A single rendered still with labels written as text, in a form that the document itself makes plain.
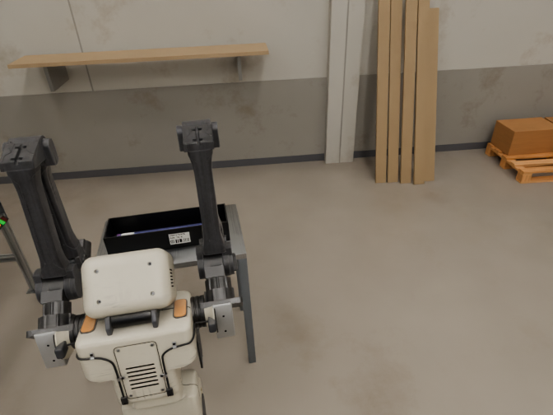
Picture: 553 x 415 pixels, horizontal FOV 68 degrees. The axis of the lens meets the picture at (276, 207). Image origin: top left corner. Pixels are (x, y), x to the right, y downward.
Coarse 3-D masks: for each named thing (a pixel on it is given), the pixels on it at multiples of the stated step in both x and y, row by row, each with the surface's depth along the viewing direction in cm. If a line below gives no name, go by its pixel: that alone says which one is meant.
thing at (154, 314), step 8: (136, 312) 100; (144, 312) 100; (152, 312) 100; (112, 320) 99; (120, 320) 99; (128, 320) 99; (136, 320) 100; (144, 320) 100; (152, 320) 99; (112, 328) 100
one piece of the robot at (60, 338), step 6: (54, 336) 102; (60, 336) 102; (66, 336) 104; (54, 342) 101; (60, 342) 102; (66, 342) 103; (60, 348) 101; (66, 348) 103; (72, 348) 106; (60, 354) 101; (66, 354) 105
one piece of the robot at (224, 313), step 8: (224, 304) 108; (216, 312) 108; (224, 312) 108; (232, 312) 109; (216, 320) 109; (224, 320) 110; (232, 320) 110; (224, 328) 110; (232, 328) 111; (224, 336) 112
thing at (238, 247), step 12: (228, 216) 220; (240, 228) 210; (228, 240) 201; (240, 240) 201; (168, 252) 195; (180, 252) 195; (192, 252) 195; (240, 252) 194; (180, 264) 189; (192, 264) 190; (240, 264) 196; (240, 276) 200; (240, 288) 259; (252, 324) 219; (252, 336) 224; (252, 348) 229; (252, 360) 234
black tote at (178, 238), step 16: (192, 208) 207; (224, 208) 211; (112, 224) 203; (128, 224) 205; (144, 224) 206; (160, 224) 208; (176, 224) 210; (224, 224) 196; (112, 240) 189; (128, 240) 190; (144, 240) 192; (160, 240) 194; (176, 240) 195; (192, 240) 197
